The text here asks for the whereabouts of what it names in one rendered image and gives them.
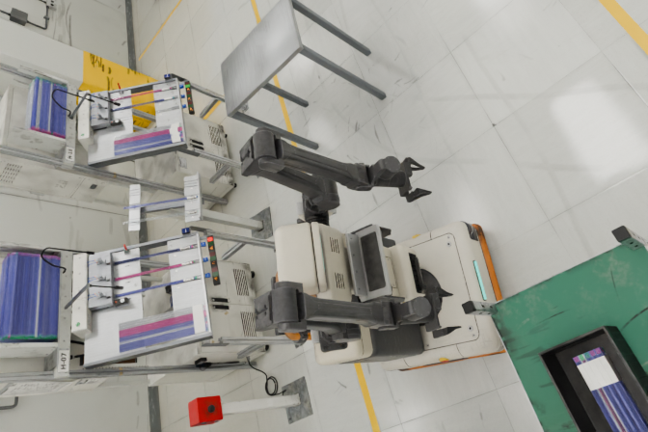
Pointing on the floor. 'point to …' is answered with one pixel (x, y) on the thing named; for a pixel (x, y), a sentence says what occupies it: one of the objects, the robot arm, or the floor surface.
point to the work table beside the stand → (266, 39)
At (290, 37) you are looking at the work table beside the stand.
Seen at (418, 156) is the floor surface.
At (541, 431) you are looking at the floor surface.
